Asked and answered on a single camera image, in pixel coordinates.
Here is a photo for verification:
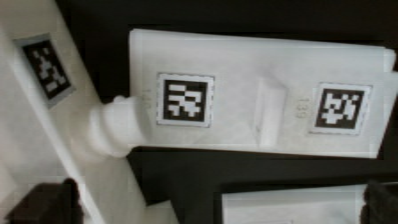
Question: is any white cabinet door panel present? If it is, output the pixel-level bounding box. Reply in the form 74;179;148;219
223;184;367;224
90;29;398;158

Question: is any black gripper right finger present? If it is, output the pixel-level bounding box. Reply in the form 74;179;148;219
360;181;398;224

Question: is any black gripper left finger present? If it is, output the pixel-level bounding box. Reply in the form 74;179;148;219
6;178;81;224

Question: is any white cabinet body box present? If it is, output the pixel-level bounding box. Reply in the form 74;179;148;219
0;0;178;224

